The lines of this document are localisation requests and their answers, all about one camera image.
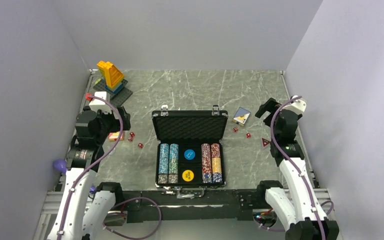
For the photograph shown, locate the grey toy brick baseplate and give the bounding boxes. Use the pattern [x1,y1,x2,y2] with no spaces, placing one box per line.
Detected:
[93,78,133,107]

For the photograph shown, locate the purple cylinder object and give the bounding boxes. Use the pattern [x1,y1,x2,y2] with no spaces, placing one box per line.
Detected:
[52,158,67,175]

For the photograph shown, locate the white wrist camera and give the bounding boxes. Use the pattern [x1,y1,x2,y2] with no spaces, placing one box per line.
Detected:
[282,97,307,119]
[85,91,112,114]

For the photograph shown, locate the yellow toy brick tower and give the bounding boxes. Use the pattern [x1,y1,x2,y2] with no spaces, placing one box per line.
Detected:
[96,60,125,91]

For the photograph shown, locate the black poker chip case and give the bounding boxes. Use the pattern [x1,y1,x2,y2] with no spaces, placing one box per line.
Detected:
[151,105,229,189]

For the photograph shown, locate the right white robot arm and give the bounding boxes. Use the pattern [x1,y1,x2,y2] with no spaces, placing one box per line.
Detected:
[255,95,340,240]

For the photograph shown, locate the blue chip row far left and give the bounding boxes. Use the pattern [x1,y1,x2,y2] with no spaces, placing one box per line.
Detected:
[157,143,170,184]

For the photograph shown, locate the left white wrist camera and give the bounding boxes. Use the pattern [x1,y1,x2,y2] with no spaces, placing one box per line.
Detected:
[85,91,112,114]

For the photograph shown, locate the red yellow chip row right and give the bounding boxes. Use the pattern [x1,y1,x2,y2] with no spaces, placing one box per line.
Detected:
[210,143,223,183]

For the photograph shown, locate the black front mounting rail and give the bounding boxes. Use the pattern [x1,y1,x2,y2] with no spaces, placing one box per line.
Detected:
[123,188,270,223]

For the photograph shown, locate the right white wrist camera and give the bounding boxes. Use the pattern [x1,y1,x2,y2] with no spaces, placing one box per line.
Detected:
[282,97,307,119]

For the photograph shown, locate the purple loop cable front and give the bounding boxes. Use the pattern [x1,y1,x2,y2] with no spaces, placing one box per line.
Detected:
[102,197,163,240]

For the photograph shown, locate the blue playing card deck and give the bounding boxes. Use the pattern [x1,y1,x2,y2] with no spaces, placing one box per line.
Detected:
[232,107,251,127]

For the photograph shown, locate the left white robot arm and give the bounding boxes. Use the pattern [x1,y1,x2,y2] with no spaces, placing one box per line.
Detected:
[47,104,131,240]

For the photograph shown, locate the blue dealer button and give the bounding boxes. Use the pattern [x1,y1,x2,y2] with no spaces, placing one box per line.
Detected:
[183,149,196,161]

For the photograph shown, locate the red playing card deck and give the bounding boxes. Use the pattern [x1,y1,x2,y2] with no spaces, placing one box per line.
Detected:
[108,131,124,142]

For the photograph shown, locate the yellow big blind button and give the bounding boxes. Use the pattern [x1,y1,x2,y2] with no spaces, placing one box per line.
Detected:
[181,169,195,182]

